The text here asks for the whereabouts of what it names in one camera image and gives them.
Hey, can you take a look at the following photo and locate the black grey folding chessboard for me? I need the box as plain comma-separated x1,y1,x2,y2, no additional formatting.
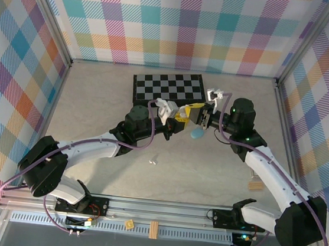
130,67,210,112

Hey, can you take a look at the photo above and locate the small ridged wooden block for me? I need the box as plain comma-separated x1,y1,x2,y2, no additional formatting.
247,181,265,192

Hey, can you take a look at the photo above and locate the light wooden plank block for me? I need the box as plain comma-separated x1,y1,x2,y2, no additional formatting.
148,221,159,240

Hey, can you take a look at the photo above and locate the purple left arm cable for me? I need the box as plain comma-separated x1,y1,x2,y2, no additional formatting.
0,83,161,242

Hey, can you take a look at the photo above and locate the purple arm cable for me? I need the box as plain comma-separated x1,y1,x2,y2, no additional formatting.
0,83,161,242
201,91,329,246

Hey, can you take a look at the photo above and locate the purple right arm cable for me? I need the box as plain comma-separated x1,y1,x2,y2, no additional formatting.
201,91,329,246

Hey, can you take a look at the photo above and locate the slim aluminium frame rail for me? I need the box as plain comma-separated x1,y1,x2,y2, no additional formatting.
258,77,329,237
22,57,73,191

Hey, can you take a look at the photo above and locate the aluminium frame post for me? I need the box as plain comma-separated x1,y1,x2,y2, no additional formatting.
9,0,81,68
274,0,329,94

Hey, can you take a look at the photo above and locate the wide aluminium frame rail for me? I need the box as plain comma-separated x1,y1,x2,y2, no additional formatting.
0,183,322,245

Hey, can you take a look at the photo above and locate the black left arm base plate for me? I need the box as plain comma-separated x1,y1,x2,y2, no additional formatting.
54,192,111,218

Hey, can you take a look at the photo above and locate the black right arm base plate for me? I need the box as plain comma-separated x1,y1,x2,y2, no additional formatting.
210,208,268,234

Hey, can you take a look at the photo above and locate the white slotted cable duct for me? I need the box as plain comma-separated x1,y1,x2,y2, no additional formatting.
9,209,237,246

